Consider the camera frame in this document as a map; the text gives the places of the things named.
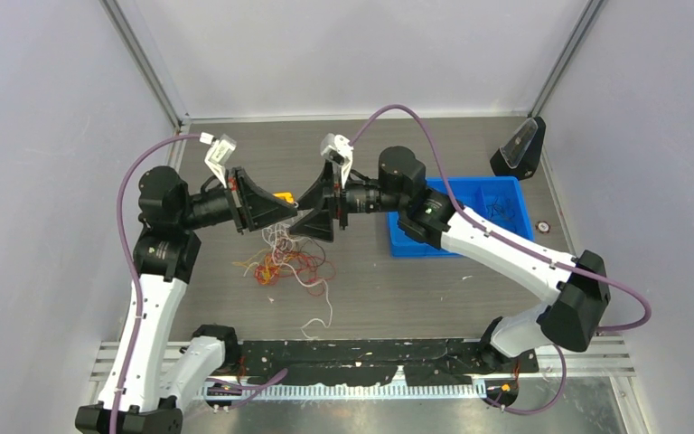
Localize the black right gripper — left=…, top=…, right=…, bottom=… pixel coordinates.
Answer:
left=290, top=158, right=406, bottom=242

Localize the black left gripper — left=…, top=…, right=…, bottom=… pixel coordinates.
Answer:
left=179, top=165, right=297, bottom=233

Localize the multicolour wire bundle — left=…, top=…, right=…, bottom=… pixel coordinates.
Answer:
left=231, top=220, right=337, bottom=301

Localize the white wire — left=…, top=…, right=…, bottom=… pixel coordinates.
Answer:
left=298, top=278, right=335, bottom=342

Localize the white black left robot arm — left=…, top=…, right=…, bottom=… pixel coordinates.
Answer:
left=75, top=166, right=297, bottom=433

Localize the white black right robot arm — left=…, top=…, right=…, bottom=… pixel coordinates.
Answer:
left=290, top=146, right=610, bottom=372

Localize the yellow plastic tool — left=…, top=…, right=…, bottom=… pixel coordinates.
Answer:
left=274, top=192, right=295, bottom=204

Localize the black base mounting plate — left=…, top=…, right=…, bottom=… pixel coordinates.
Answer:
left=214, top=338, right=539, bottom=387

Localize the blue plastic divided tray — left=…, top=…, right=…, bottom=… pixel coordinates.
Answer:
left=387, top=176, right=534, bottom=259

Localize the black wedge with clear plate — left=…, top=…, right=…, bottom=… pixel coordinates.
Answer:
left=490, top=117, right=547, bottom=181

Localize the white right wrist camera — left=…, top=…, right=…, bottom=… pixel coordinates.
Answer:
left=320, top=133, right=353, bottom=186

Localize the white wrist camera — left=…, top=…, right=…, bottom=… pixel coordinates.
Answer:
left=320, top=133, right=353, bottom=186
left=199, top=132, right=237, bottom=187

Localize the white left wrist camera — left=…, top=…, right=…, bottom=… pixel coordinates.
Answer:
left=199, top=132, right=237, bottom=187

